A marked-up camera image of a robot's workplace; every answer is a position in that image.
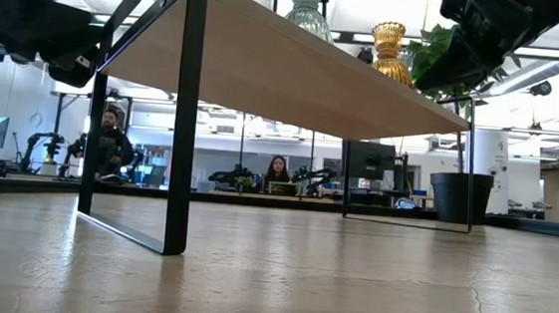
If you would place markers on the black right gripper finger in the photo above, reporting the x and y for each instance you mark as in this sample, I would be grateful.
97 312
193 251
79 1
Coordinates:
461 66

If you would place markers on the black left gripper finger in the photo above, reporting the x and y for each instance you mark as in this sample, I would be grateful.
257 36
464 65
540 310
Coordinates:
77 30

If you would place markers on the amber glass candle holder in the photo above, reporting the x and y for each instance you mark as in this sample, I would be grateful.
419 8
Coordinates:
389 60

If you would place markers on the black background robot arm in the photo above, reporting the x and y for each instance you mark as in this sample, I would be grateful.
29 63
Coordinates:
230 176
315 175
42 150

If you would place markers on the black ceiling fixture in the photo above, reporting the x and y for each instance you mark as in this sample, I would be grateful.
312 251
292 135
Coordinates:
366 55
541 88

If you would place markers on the white round column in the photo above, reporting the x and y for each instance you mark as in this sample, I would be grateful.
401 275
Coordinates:
491 158

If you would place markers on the person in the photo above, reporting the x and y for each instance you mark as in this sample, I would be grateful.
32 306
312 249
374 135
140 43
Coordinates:
276 173
110 150

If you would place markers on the black computer monitor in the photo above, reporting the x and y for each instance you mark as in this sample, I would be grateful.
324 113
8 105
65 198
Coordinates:
371 160

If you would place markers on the artificial green plant black pot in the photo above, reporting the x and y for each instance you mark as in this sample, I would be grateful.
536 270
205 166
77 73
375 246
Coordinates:
458 198

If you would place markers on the laptop computer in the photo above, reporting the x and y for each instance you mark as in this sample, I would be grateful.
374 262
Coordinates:
283 188

